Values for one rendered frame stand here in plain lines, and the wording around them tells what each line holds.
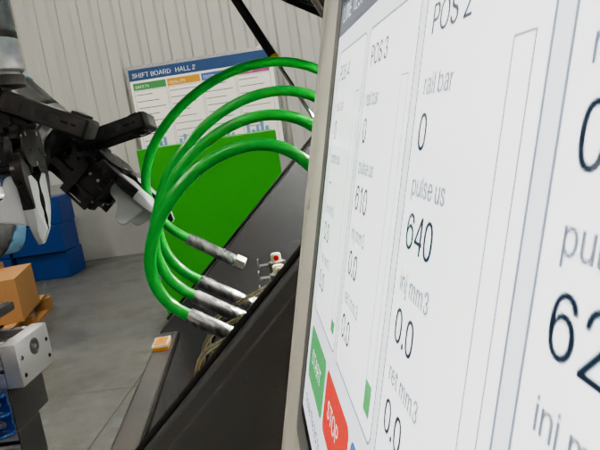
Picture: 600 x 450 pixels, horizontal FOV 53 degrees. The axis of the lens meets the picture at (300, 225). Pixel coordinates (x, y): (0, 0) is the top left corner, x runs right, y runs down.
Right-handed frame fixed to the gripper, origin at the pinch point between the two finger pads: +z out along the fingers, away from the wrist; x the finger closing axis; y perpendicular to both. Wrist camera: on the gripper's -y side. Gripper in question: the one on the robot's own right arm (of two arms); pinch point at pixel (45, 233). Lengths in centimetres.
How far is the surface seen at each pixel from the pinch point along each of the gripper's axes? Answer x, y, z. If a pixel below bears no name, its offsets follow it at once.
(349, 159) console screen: 49, -33, -7
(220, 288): -3.0, -20.5, 11.8
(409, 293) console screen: 62, -32, -4
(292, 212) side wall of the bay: -43, -34, 9
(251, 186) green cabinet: -340, -24, 30
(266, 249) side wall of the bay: -43, -28, 15
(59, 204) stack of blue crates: -605, 190, 43
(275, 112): 4.8, -31.5, -10.8
